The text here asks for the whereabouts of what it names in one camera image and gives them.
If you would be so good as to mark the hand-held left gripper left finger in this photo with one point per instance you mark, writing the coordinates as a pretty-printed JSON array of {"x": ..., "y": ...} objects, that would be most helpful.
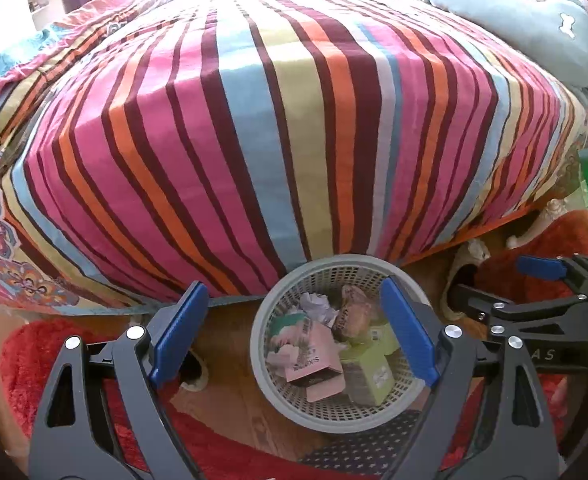
[{"x": 181, "y": 330}]

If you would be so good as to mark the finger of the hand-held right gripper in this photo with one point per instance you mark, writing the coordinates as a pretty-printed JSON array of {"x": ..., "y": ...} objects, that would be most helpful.
[
  {"x": 541, "y": 266},
  {"x": 524, "y": 317}
]

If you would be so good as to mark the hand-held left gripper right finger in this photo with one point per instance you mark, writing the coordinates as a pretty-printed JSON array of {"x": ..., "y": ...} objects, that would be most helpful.
[{"x": 409, "y": 330}]

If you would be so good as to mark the small light green box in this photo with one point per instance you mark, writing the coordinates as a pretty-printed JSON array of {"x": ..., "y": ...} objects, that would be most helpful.
[{"x": 384, "y": 335}]

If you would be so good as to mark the large light green box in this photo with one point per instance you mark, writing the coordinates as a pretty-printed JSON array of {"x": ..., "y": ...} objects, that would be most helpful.
[{"x": 374, "y": 375}]

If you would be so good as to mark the white paper ball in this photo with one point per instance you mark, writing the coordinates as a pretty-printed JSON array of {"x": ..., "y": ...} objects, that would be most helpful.
[{"x": 319, "y": 307}]

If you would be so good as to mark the pink box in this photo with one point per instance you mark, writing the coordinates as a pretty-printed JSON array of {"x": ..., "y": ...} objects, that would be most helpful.
[{"x": 314, "y": 347}]

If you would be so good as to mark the green and pink packet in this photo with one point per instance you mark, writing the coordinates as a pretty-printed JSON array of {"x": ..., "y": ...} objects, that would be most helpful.
[{"x": 289, "y": 332}]

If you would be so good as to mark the grey plastic mesh basket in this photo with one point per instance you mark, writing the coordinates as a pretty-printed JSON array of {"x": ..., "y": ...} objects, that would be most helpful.
[{"x": 324, "y": 425}]

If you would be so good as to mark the white plush slipper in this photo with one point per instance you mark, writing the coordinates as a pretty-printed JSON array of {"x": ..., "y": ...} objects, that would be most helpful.
[{"x": 474, "y": 250}]

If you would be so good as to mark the navy star patterned cloth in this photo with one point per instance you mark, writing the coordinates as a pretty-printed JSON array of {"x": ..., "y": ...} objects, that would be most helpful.
[{"x": 374, "y": 450}]

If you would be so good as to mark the red shaggy rug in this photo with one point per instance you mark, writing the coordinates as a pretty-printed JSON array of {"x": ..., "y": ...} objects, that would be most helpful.
[{"x": 23, "y": 360}]

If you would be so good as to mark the striped bed sheet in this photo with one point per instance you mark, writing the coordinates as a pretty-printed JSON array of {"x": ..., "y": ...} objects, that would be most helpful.
[{"x": 274, "y": 135}]

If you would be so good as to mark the light blue bone-print pillow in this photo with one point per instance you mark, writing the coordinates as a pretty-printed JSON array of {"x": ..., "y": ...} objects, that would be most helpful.
[{"x": 499, "y": 10}]

